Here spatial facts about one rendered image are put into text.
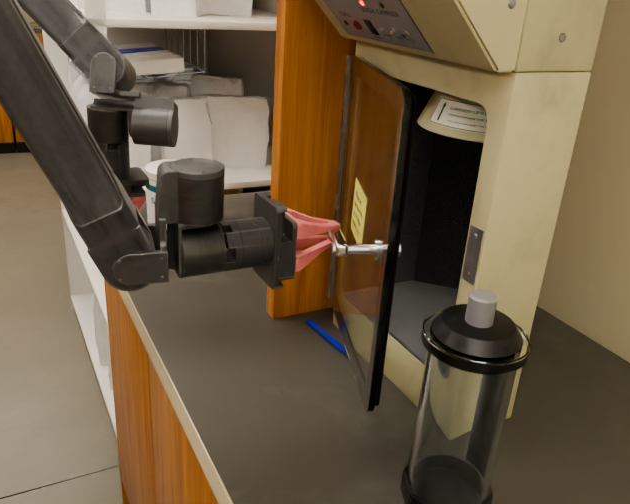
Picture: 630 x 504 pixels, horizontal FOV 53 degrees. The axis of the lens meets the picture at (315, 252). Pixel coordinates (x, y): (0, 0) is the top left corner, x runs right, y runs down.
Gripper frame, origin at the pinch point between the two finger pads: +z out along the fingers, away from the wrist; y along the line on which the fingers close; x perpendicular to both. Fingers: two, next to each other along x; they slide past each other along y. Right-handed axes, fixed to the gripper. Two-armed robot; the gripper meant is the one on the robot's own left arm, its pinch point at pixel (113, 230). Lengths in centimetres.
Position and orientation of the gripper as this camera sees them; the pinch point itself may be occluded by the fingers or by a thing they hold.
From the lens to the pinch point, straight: 104.2
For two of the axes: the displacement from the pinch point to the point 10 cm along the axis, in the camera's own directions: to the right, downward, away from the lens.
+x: -4.6, -4.0, 7.9
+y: 8.9, -1.2, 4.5
